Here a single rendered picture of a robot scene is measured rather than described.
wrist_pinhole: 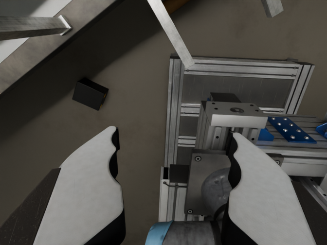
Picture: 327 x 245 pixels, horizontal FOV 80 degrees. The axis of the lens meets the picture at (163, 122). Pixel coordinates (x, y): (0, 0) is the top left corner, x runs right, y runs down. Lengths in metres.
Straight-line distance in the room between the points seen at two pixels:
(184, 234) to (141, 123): 1.29
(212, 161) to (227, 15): 1.12
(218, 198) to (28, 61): 0.79
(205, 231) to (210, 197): 0.11
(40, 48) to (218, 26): 1.04
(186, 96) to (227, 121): 0.81
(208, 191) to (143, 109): 1.15
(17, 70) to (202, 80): 0.93
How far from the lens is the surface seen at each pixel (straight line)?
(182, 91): 1.29
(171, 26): 0.59
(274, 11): 0.64
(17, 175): 2.48
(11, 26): 0.57
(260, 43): 1.55
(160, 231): 0.43
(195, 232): 0.42
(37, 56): 0.88
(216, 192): 0.51
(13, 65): 0.95
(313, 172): 0.77
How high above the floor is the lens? 1.43
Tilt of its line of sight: 62 degrees down
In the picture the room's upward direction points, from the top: 175 degrees counter-clockwise
